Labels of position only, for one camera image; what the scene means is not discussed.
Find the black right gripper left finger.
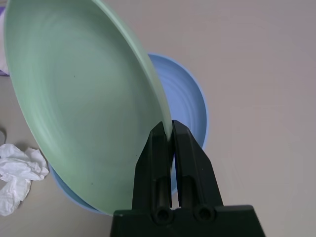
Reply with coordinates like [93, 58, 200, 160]
[132, 120, 173, 210]

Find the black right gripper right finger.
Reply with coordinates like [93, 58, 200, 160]
[172, 119, 224, 211]

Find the light green plate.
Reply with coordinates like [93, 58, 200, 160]
[3, 0, 173, 215]

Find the white tissue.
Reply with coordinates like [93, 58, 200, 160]
[0, 143, 50, 217]

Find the light blue plate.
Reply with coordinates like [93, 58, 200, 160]
[48, 52, 210, 215]

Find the purple tissue pack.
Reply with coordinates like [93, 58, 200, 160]
[0, 6, 11, 77]

